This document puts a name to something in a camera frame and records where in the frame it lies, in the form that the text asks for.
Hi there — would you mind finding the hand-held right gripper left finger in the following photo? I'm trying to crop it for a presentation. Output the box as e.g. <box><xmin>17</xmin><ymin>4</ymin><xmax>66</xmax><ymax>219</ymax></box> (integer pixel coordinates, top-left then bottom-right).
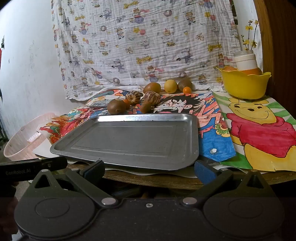
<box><xmin>29</xmin><ymin>159</ymin><xmax>118</xmax><ymax>208</ymax></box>

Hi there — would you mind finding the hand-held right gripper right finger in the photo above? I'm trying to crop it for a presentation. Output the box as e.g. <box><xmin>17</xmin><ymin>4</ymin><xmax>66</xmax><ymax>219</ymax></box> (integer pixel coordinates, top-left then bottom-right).
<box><xmin>180</xmin><ymin>160</ymin><xmax>270</xmax><ymax>208</ymax></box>

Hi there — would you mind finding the metal baking tray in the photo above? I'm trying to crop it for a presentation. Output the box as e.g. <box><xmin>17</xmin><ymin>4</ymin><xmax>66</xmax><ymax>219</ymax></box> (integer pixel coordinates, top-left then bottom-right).
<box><xmin>50</xmin><ymin>113</ymin><xmax>200</xmax><ymax>171</ymax></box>

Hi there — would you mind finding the brown kiwi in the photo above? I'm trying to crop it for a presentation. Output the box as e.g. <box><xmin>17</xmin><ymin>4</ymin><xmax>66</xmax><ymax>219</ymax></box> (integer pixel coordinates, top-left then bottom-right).
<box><xmin>178</xmin><ymin>79</ymin><xmax>193</xmax><ymax>91</ymax></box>
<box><xmin>140</xmin><ymin>101</ymin><xmax>155</xmax><ymax>114</ymax></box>
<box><xmin>143</xmin><ymin>82</ymin><xmax>162</xmax><ymax>94</ymax></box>
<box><xmin>107</xmin><ymin>98</ymin><xmax>127</xmax><ymax>115</ymax></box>

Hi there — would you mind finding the yellow lemon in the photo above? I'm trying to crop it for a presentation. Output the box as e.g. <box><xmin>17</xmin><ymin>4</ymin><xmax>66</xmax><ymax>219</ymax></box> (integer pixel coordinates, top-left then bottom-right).
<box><xmin>164</xmin><ymin>79</ymin><xmax>178</xmax><ymax>94</ymax></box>

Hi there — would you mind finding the pink plastic basket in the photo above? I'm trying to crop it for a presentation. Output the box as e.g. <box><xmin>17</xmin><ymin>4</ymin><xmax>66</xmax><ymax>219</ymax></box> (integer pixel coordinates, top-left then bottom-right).
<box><xmin>3</xmin><ymin>112</ymin><xmax>57</xmax><ymax>161</ymax></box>

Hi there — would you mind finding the anime colour drawing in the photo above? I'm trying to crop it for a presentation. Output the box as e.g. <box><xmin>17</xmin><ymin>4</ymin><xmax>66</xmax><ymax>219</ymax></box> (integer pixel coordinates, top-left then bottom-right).
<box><xmin>88</xmin><ymin>90</ymin><xmax>237</xmax><ymax>163</ymax></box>

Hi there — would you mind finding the red dragon colour drawing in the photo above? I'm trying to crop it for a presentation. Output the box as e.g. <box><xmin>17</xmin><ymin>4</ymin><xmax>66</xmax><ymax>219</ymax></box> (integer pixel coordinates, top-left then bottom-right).
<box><xmin>40</xmin><ymin>105</ymin><xmax>97</xmax><ymax>145</ymax></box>

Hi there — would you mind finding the yellow bear drawing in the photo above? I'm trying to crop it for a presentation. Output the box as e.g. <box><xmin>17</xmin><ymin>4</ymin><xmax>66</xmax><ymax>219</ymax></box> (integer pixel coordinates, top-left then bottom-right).
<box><xmin>211</xmin><ymin>90</ymin><xmax>296</xmax><ymax>173</ymax></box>

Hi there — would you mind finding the white-edged cartoon drawing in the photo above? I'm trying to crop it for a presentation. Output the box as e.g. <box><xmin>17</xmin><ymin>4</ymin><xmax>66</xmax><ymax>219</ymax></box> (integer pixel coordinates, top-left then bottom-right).
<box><xmin>87</xmin><ymin>89</ymin><xmax>144</xmax><ymax>105</ymax></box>

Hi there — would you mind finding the striped brown fruit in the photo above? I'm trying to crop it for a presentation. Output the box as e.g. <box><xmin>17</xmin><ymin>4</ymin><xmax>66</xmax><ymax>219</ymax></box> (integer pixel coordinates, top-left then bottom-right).
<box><xmin>143</xmin><ymin>91</ymin><xmax>162</xmax><ymax>106</ymax></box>
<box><xmin>125</xmin><ymin>91</ymin><xmax>144</xmax><ymax>105</ymax></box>

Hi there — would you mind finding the yellow plastic bowl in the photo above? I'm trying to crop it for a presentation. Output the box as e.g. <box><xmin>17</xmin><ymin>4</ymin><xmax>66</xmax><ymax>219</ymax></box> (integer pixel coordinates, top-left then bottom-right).
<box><xmin>215</xmin><ymin>66</ymin><xmax>272</xmax><ymax>100</ymax></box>

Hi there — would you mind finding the white and orange bottle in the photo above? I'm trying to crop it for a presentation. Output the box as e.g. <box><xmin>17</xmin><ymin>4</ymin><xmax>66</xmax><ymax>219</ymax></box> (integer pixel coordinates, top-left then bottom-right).
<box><xmin>233</xmin><ymin>50</ymin><xmax>263</xmax><ymax>76</ymax></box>

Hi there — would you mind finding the printed white blanket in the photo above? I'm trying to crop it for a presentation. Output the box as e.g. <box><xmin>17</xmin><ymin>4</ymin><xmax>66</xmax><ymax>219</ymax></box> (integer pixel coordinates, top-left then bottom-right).
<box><xmin>51</xmin><ymin>0</ymin><xmax>241</xmax><ymax>100</ymax></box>

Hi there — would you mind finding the yellow flower branch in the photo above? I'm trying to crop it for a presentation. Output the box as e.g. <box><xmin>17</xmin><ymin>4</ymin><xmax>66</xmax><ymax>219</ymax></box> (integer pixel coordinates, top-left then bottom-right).
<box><xmin>240</xmin><ymin>20</ymin><xmax>260</xmax><ymax>51</ymax></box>

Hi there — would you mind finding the brown wooden panel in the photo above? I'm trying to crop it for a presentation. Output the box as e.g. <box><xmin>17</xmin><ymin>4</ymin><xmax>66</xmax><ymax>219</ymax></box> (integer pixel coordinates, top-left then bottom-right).
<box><xmin>253</xmin><ymin>0</ymin><xmax>296</xmax><ymax>107</ymax></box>

